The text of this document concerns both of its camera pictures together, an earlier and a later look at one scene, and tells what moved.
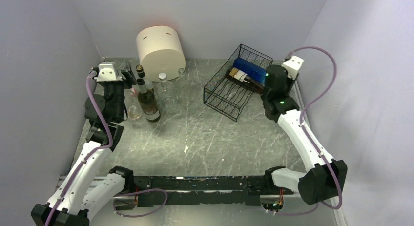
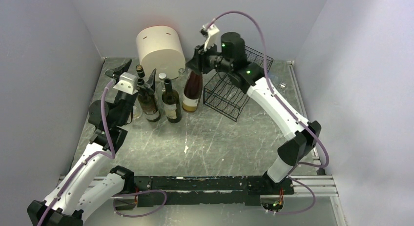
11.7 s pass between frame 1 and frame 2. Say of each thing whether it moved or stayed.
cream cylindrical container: stayed
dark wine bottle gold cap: moved
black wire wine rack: stayed
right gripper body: moved
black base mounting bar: stayed
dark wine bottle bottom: stayed
